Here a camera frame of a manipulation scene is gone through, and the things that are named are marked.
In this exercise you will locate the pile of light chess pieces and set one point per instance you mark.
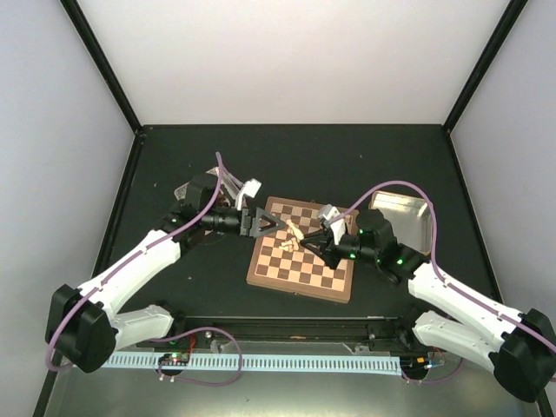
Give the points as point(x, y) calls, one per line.
point(293, 243)

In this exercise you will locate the yellow tin box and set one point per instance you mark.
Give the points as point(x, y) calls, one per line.
point(410, 217)

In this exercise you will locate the black frame post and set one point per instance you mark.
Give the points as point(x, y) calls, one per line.
point(503, 28)
point(84, 30)

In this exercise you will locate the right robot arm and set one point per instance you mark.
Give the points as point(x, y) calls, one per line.
point(517, 348)

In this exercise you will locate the pink embossed tin box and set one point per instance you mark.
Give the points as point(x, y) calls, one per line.
point(229, 189)

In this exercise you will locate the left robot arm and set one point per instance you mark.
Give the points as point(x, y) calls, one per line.
point(86, 325)

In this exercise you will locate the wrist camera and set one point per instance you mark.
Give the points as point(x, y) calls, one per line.
point(331, 220)
point(249, 189)

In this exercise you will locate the black frame post left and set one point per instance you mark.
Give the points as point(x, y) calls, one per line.
point(84, 30)

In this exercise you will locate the small circuit board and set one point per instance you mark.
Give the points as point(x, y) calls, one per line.
point(174, 359)

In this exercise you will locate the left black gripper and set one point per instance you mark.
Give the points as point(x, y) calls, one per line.
point(250, 226)

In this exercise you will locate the light blue slotted cable duct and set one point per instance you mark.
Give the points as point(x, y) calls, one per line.
point(263, 363)

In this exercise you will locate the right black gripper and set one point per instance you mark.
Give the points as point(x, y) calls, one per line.
point(329, 257)

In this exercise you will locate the black frame post right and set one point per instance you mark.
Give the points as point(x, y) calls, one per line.
point(503, 28)

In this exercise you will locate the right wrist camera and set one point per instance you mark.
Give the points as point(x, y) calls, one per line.
point(331, 220)

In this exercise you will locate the wooden chess board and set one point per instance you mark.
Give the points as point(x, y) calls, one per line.
point(299, 272)

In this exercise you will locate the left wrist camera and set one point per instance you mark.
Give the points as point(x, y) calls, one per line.
point(249, 189)

